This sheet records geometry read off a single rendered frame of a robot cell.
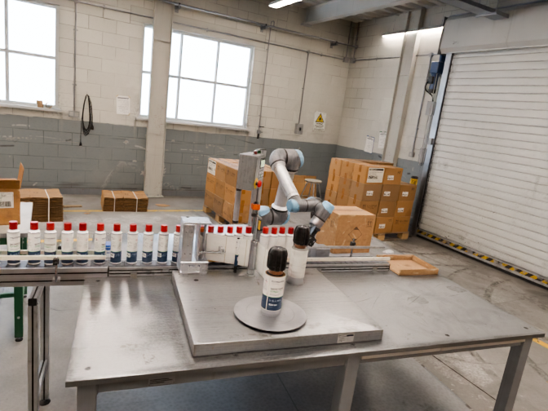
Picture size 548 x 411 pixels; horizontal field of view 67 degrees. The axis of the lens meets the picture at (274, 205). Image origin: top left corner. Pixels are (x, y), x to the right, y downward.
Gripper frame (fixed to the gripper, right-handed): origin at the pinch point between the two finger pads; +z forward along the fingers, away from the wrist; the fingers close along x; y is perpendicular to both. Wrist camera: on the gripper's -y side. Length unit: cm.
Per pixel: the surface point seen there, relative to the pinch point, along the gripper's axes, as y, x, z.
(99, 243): 3, -93, 47
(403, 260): -10, 81, -35
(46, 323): -13, -90, 103
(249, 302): 52, -34, 25
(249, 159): -1, -55, -28
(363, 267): 5.9, 42.9, -16.1
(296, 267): 32.1, -12.9, 2.7
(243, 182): -2, -49, -17
